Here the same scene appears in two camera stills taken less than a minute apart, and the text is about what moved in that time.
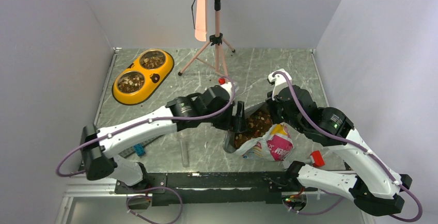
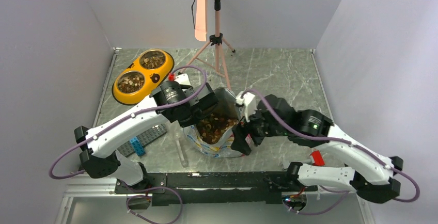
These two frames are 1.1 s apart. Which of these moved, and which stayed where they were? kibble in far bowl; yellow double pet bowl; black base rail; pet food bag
Moved: pet food bag
Stayed: kibble in far bowl; black base rail; yellow double pet bowl
